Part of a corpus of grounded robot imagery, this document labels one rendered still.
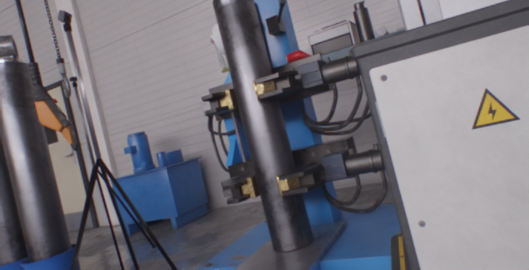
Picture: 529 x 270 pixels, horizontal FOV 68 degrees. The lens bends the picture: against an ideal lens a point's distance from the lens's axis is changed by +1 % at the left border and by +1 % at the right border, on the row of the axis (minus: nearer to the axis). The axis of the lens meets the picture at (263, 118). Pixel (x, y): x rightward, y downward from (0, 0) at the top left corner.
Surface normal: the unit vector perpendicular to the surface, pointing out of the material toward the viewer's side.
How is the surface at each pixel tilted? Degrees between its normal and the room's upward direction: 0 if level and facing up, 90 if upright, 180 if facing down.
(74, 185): 90
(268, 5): 90
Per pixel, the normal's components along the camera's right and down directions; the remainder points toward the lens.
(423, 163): -0.30, 0.05
